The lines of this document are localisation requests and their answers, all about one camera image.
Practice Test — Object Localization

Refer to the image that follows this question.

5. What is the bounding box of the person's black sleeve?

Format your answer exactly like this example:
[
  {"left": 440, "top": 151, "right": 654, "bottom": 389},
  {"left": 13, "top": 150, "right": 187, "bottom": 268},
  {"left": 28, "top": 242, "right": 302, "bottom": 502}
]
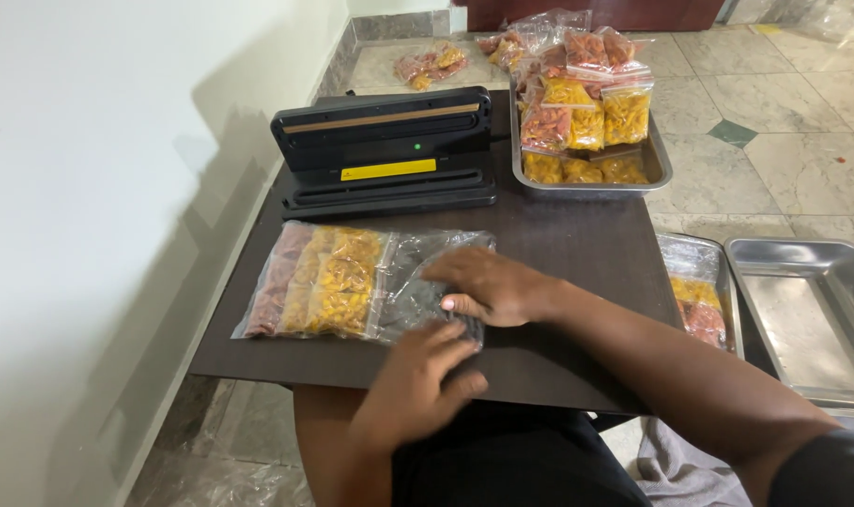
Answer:
[{"left": 766, "top": 428, "right": 854, "bottom": 507}]

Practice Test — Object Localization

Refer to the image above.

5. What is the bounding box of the large clear plastic bag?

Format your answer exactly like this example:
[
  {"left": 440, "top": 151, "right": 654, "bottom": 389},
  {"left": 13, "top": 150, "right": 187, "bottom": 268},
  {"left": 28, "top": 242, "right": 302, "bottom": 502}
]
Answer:
[{"left": 231, "top": 220, "right": 497, "bottom": 347}]

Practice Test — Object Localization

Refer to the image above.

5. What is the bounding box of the red snack packet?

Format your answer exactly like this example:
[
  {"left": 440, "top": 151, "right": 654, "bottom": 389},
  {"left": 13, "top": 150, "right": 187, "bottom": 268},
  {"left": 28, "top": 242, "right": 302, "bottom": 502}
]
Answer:
[{"left": 243, "top": 223, "right": 315, "bottom": 338}]

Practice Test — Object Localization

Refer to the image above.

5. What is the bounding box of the crumpled clear plastic sheet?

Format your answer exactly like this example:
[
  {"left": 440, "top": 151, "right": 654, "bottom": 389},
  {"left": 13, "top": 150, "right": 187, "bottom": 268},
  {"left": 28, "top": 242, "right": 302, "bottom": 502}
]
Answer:
[{"left": 723, "top": 0, "right": 854, "bottom": 45}]

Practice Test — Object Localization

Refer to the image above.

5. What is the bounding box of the person's black clothing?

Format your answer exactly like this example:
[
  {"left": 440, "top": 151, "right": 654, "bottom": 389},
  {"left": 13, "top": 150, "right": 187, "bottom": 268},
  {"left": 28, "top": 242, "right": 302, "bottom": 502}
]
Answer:
[{"left": 390, "top": 400, "right": 654, "bottom": 507}]

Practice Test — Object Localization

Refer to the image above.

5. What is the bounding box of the grey cloth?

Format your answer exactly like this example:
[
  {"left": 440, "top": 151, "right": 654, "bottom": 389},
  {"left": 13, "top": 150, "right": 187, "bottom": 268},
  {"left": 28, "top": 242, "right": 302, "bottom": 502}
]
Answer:
[{"left": 634, "top": 415, "right": 755, "bottom": 507}]

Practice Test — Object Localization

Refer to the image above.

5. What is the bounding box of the steel tray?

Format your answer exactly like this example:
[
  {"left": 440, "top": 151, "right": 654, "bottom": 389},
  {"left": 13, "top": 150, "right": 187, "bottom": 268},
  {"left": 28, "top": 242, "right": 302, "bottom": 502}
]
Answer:
[
  {"left": 655, "top": 231, "right": 746, "bottom": 361},
  {"left": 508, "top": 70, "right": 674, "bottom": 200},
  {"left": 723, "top": 237, "right": 854, "bottom": 414}
]

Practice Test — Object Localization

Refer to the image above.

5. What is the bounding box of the person's right hand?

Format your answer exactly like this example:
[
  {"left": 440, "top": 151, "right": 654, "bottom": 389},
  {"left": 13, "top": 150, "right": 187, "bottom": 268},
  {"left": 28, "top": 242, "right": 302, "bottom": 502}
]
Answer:
[{"left": 422, "top": 246, "right": 566, "bottom": 329}]

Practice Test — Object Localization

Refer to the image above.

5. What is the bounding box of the pile of small snack packets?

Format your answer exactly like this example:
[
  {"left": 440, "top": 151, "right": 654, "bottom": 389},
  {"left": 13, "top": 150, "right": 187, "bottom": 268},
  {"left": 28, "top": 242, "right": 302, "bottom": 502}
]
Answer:
[{"left": 475, "top": 8, "right": 657, "bottom": 186}]

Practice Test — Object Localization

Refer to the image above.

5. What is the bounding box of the orange snack packet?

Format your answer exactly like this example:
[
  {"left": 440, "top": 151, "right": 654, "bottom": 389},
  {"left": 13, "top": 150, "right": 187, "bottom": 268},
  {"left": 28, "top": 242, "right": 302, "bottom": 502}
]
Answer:
[{"left": 279, "top": 226, "right": 338, "bottom": 336}]

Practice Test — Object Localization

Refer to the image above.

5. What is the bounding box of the clear bag with snacks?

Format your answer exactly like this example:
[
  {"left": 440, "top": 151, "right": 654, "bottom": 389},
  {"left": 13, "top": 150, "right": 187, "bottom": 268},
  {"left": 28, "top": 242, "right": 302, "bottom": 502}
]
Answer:
[{"left": 657, "top": 234, "right": 730, "bottom": 350}]

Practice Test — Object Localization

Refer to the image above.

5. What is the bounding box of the brown wooden door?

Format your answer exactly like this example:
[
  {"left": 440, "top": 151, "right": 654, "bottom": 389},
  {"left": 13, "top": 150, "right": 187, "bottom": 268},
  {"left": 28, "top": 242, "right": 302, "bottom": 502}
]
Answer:
[{"left": 454, "top": 0, "right": 728, "bottom": 33}]

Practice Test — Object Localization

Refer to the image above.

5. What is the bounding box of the yellow snack packet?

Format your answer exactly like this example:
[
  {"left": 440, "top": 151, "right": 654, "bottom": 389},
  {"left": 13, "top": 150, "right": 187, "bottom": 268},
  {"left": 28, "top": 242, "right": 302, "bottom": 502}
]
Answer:
[
  {"left": 314, "top": 255, "right": 377, "bottom": 294},
  {"left": 328, "top": 228, "right": 387, "bottom": 266},
  {"left": 306, "top": 289, "right": 373, "bottom": 336}
]

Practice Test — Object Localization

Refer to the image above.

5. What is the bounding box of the black vacuum sealer machine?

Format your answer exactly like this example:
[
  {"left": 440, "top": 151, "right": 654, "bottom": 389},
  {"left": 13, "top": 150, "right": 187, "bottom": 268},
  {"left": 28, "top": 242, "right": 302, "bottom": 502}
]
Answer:
[{"left": 269, "top": 86, "right": 499, "bottom": 221}]

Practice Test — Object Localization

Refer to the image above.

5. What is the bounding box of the person's left hand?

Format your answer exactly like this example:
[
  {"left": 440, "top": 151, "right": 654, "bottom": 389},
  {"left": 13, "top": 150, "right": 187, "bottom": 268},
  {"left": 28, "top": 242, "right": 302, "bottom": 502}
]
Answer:
[{"left": 369, "top": 320, "right": 490, "bottom": 453}]

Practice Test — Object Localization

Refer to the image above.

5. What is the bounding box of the mixed snack bag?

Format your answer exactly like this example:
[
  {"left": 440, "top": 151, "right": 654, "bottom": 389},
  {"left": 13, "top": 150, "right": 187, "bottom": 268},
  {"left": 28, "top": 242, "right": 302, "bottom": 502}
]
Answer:
[{"left": 392, "top": 42, "right": 470, "bottom": 92}]

